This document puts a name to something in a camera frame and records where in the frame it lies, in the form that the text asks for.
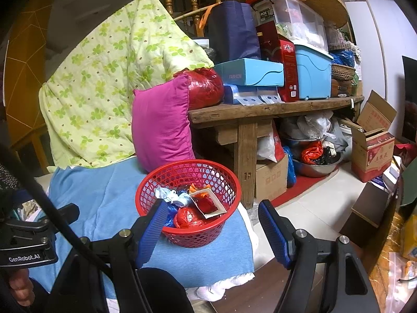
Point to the white tissue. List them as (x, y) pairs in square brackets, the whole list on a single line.
[(180, 199)]

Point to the orange wrapper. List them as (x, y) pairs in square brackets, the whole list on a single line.
[(193, 188)]

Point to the red foil wrapper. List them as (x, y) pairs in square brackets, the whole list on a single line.
[(189, 217)]

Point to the blue white flat package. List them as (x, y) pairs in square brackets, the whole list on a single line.
[(250, 95)]

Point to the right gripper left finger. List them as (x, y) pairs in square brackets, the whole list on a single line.
[(143, 235)]

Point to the red gift box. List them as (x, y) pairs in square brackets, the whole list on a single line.
[(276, 48)]

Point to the light blue shoe box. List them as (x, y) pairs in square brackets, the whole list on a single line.
[(251, 72)]

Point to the metal basin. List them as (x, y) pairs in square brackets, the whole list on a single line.
[(313, 158)]

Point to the blue and white carton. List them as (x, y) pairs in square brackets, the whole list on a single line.
[(208, 203)]

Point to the person's left hand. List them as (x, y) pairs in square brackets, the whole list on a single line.
[(21, 287)]

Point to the cardboard box under bench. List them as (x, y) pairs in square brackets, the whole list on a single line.
[(271, 179)]

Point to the blue plastic storage bin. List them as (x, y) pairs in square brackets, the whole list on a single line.
[(314, 73)]

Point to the magenta pillow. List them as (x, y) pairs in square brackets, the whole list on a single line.
[(160, 126)]

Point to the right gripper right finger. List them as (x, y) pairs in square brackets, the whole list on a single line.
[(293, 248)]

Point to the wooden bench table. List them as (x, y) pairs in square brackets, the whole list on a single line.
[(229, 133)]

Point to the blue foil wrapper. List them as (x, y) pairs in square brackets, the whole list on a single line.
[(172, 212)]

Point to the navy blue bag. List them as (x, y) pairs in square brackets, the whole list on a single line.
[(232, 32)]

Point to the red plastic bag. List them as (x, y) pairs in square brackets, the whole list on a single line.
[(205, 86)]

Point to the blue towel blanket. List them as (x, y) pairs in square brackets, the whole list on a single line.
[(105, 197)]

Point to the red plastic basket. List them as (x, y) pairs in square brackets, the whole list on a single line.
[(179, 176)]

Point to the clear plastic storage box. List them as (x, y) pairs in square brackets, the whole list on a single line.
[(291, 20)]

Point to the open cardboard box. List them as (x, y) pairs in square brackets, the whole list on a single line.
[(372, 143)]

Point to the green clover quilt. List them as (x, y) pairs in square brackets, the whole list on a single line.
[(86, 103)]

